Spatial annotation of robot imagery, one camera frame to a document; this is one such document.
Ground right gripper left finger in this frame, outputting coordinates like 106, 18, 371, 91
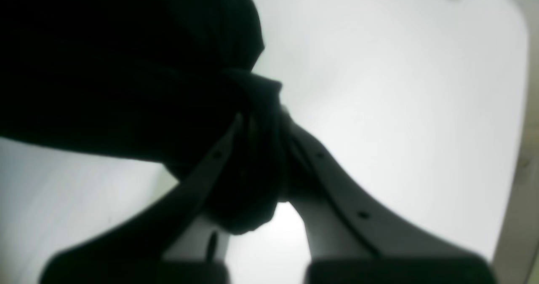
40, 115, 243, 284

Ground black T-shirt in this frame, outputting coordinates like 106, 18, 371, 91
1, 0, 283, 234

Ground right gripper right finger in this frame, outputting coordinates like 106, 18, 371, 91
281, 107, 496, 284

